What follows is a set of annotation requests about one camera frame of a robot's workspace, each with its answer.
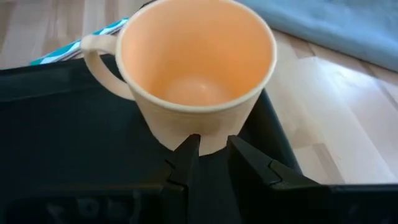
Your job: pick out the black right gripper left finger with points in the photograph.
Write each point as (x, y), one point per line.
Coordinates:
(183, 174)

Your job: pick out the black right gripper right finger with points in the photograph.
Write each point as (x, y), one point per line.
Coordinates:
(255, 174)

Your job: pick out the peach ceramic mug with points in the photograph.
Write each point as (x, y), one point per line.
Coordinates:
(196, 56)

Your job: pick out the grey cloth napkin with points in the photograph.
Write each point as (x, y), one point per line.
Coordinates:
(335, 28)

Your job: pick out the black plastic serving tray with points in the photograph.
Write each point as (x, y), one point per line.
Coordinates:
(77, 130)

